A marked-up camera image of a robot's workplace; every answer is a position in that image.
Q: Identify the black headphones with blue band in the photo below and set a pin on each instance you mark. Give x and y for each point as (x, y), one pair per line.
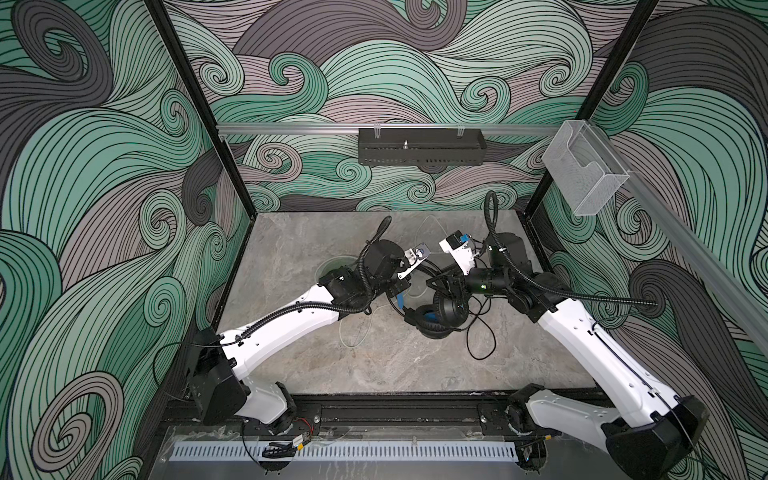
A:
(435, 309)

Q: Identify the black perforated wall tray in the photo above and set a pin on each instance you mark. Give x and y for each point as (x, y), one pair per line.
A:
(421, 148)

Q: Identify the black frame post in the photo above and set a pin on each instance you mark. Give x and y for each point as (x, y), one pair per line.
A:
(617, 57)
(174, 48)

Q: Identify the white slotted cable duct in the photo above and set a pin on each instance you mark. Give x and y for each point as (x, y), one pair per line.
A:
(454, 451)

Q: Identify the clear plastic wall bin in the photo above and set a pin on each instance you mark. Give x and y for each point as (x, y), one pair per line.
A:
(585, 166)

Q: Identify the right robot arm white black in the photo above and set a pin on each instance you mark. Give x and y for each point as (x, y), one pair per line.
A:
(648, 428)

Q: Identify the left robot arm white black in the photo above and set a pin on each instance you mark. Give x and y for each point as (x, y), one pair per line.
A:
(220, 365)

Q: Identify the aluminium horizontal rail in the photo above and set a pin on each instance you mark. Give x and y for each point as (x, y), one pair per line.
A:
(305, 128)

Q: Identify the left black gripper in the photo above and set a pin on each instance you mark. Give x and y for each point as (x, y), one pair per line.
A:
(399, 286)

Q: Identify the black frame post right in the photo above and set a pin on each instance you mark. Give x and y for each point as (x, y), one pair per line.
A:
(617, 57)

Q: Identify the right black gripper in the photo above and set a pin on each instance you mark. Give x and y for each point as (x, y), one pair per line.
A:
(459, 282)

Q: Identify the mint green headphones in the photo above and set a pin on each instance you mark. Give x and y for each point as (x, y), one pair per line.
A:
(353, 287)

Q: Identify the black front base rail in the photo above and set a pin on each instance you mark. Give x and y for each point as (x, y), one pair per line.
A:
(488, 410)

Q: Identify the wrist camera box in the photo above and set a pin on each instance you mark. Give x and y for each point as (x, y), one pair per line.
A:
(457, 245)
(413, 258)

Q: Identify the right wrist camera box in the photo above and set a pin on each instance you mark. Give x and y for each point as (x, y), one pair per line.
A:
(457, 245)

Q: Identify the black frame post left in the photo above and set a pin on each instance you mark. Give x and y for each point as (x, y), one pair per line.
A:
(174, 48)

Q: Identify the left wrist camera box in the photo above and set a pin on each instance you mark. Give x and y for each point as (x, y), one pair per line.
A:
(413, 258)

